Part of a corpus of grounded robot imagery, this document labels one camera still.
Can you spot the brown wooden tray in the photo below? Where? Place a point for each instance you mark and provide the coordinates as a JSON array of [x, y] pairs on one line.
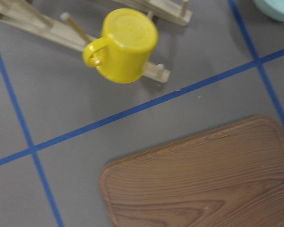
[[232, 176]]

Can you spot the yellow mug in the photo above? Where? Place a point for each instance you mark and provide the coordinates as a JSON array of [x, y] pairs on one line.
[[127, 40]]

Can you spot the wooden peg drying rack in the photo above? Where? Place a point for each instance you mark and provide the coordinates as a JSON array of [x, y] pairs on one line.
[[22, 15]]

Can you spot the light green bowl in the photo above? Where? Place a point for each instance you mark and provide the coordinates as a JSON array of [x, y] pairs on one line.
[[274, 9]]

